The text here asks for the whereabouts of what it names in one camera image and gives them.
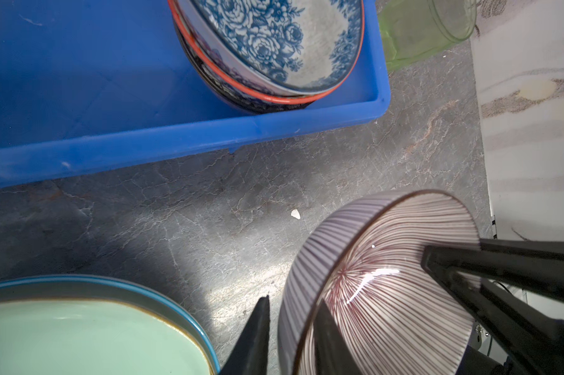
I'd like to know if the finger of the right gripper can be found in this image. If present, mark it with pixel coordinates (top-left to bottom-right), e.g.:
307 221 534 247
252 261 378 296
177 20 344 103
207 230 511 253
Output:
421 239 564 374

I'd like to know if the green floral plate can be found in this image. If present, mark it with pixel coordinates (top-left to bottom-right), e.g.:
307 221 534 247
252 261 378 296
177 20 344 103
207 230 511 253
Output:
0 275 220 374

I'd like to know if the pink glass small plate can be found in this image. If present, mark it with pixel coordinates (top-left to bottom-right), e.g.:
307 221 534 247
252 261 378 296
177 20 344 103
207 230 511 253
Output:
277 190 480 374

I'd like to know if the blue plastic bin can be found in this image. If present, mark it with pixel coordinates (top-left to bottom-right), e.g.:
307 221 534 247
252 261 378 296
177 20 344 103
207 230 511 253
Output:
0 1 391 188

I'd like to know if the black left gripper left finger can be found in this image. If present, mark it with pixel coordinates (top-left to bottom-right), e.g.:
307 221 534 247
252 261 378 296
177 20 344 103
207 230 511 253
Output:
219 296 270 375

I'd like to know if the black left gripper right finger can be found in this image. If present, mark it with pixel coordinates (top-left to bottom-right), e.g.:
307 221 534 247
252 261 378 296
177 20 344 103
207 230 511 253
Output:
313 300 362 375

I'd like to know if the red patterned bowl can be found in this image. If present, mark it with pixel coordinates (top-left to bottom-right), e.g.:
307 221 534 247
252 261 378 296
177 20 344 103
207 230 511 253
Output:
167 0 366 106

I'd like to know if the green glass cup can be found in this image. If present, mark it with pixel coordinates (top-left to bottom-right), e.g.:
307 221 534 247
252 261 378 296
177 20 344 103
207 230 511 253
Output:
378 0 477 71

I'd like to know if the blue white patterned bowl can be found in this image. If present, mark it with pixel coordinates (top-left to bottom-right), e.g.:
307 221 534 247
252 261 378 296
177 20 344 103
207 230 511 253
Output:
173 0 365 97

